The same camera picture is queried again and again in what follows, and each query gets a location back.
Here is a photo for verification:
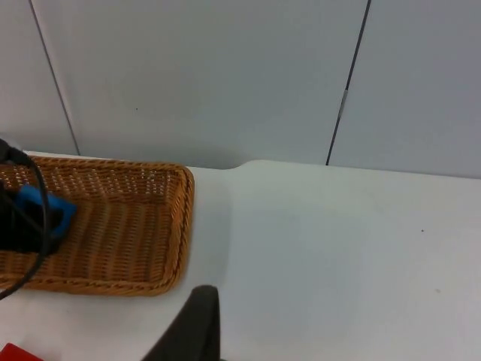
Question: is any black cable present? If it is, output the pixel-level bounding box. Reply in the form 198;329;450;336
0;138;51;300

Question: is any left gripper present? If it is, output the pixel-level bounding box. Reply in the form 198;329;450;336
0;183;68;253

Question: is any red cube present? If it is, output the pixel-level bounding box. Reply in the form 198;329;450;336
0;331;58;361

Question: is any brown wicker basket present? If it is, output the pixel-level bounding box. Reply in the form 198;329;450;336
0;154;195;298

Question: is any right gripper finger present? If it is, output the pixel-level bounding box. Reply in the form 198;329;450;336
144;284;221;361

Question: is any blue cube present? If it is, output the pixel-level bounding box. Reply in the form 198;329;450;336
17;184;78;242

